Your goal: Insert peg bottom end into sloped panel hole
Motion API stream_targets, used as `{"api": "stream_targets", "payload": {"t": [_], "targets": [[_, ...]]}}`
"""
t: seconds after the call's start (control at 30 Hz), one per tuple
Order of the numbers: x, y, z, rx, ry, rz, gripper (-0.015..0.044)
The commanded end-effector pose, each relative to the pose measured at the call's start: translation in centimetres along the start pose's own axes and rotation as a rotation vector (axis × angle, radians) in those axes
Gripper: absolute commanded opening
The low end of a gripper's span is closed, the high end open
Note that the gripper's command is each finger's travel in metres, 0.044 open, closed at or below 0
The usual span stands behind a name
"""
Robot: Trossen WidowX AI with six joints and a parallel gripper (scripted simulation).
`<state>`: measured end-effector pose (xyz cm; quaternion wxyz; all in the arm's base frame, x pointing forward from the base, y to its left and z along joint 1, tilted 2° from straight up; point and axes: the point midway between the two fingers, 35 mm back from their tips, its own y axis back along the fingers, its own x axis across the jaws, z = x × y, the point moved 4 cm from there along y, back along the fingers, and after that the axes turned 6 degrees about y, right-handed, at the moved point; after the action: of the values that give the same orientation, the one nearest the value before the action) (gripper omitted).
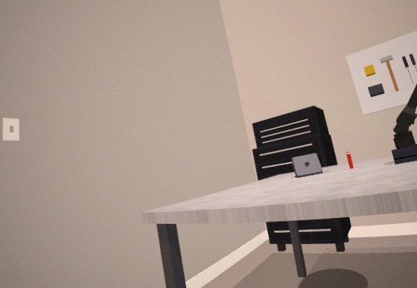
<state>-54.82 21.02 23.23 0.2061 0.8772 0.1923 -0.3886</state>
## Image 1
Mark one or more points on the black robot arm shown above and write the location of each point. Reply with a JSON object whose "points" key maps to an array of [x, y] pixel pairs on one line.
{"points": [[404, 137]]}

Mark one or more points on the grey sloped panel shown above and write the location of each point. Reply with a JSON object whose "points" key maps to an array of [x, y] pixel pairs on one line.
{"points": [[307, 165]]}

